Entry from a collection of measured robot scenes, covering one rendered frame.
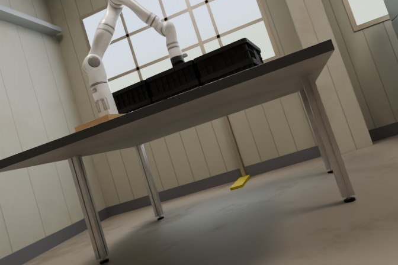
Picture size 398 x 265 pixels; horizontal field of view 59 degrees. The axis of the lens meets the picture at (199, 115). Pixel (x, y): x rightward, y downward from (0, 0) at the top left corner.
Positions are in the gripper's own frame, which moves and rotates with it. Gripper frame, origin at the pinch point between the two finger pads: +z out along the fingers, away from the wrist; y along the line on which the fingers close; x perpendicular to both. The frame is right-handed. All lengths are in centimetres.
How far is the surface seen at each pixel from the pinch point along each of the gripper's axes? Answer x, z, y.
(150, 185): 83, 55, -90
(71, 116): 164, -45, -216
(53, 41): 170, -145, -217
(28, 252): 46, 78, -203
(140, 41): 191, -105, -111
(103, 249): -8, 78, -79
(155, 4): 194, -139, -79
